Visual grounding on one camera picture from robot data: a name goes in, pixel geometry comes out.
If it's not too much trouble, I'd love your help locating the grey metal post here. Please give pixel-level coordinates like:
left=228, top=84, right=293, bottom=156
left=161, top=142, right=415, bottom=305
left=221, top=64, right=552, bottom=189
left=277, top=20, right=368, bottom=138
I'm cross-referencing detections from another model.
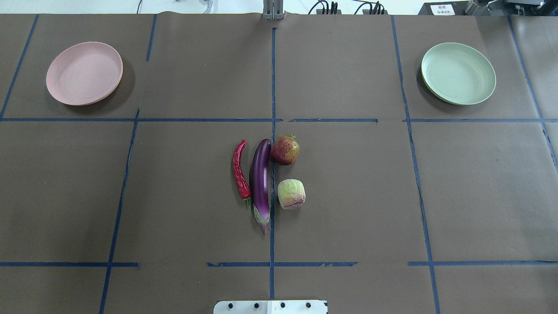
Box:
left=262, top=0, right=285, bottom=20

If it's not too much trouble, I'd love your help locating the black cable bundle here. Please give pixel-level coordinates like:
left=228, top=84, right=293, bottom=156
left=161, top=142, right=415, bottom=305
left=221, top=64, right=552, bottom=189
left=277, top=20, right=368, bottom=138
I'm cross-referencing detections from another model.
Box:
left=308, top=0, right=388, bottom=15

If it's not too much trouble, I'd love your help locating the red chili pepper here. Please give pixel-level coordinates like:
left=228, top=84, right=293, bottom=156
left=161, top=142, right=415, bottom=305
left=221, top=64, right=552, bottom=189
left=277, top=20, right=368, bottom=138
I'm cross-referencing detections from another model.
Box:
left=231, top=139, right=252, bottom=208

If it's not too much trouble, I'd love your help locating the white metal base plate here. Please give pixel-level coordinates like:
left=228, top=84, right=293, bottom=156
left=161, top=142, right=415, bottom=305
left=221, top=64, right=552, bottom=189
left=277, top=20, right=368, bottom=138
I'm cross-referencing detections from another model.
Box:
left=213, top=300, right=329, bottom=314

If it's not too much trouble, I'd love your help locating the green plate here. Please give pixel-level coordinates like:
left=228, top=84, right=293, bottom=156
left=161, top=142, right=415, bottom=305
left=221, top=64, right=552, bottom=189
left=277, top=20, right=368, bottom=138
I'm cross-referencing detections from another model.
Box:
left=421, top=42, right=497, bottom=106

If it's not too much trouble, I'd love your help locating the purple eggplant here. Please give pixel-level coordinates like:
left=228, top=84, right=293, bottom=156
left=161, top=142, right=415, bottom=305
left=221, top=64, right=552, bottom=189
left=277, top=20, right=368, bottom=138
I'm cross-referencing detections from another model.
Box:
left=250, top=138, right=272, bottom=235

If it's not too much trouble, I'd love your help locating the black box with label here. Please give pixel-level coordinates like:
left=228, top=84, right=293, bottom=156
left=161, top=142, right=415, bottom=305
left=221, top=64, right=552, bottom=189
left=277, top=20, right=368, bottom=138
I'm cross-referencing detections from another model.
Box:
left=418, top=0, right=468, bottom=16

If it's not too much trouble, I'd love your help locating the green pink sugar apple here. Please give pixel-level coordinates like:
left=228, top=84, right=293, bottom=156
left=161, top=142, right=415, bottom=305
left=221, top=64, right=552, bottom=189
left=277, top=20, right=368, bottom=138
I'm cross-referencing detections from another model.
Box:
left=277, top=179, right=306, bottom=209

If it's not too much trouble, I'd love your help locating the pink plate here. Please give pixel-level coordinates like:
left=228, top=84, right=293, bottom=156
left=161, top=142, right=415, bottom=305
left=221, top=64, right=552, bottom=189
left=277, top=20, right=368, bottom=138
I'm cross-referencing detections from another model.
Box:
left=45, top=41, right=123, bottom=106

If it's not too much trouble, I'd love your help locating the red yellow pomegranate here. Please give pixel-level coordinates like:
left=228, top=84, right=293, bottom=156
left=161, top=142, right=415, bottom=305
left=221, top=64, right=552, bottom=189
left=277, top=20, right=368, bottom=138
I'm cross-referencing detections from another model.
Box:
left=271, top=134, right=301, bottom=166

